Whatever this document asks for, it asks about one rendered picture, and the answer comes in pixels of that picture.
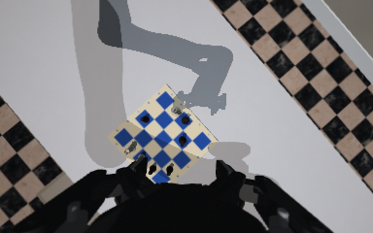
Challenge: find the blue and cream chessboard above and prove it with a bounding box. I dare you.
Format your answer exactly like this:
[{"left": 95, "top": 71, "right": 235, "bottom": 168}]
[{"left": 107, "top": 84, "right": 219, "bottom": 183}]

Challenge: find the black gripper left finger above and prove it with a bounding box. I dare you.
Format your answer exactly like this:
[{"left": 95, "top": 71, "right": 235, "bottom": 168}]
[{"left": 12, "top": 156, "right": 168, "bottom": 233}]

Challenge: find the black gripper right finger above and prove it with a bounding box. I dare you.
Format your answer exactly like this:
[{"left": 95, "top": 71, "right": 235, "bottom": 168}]
[{"left": 195, "top": 160, "right": 334, "bottom": 233}]

